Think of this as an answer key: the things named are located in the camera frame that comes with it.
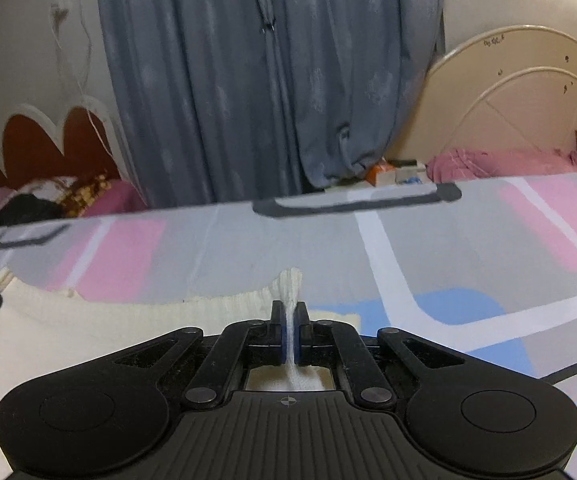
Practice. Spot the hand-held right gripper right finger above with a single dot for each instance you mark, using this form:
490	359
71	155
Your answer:
297	335

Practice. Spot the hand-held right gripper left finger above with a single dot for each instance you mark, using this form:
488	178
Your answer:
282	335

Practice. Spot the cream knit sweater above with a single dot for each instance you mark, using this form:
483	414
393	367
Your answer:
118	320

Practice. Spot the dark cloth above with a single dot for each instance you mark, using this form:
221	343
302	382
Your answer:
23	210

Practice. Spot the floral patterned cloth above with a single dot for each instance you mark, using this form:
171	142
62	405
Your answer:
86	191

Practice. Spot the red scalloped headboard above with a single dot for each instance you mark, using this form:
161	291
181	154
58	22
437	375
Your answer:
43	145

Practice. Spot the orange box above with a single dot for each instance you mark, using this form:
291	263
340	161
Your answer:
378	172

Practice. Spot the grey pink patterned bed sheet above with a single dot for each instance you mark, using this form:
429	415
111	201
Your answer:
468	260

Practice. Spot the white blue box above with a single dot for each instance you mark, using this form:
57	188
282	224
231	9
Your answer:
409	174

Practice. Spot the pink blanket roll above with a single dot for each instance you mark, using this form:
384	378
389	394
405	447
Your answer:
493	164

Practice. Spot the grey-blue curtain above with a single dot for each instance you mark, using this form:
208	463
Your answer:
248	75

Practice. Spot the cream arched headboard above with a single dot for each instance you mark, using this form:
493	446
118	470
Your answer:
513	95

